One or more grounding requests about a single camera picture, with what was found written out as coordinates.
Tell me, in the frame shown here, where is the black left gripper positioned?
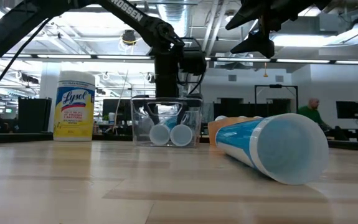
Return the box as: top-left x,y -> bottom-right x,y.
133,58 -> 203,126

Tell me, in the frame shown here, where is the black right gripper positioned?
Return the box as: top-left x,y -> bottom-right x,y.
225,0 -> 332,58

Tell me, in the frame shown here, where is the blue silicone tube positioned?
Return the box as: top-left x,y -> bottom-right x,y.
166,115 -> 194,147
215,113 -> 329,186
149,123 -> 171,146

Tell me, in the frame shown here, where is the Lysol wipes canister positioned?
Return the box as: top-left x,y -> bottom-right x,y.
53,70 -> 96,142

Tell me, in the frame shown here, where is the clear plastic bin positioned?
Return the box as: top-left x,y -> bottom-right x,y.
130,96 -> 204,148

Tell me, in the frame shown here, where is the orange translucent plastic bin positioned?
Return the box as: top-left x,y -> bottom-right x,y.
207,116 -> 260,146

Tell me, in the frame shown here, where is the black monitor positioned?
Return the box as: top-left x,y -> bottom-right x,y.
336,100 -> 358,119

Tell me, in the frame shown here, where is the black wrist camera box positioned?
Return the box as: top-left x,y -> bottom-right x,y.
180,49 -> 207,76

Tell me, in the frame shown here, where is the black metal frame stand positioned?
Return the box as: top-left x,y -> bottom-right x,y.
254,84 -> 299,114

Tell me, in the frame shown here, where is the silver ventilation duct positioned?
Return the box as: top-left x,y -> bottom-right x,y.
156,0 -> 192,38

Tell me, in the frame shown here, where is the black aluminium rig frame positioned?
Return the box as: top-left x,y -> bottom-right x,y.
0,130 -> 358,153

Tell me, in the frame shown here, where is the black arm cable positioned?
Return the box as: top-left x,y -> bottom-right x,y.
0,17 -> 54,98

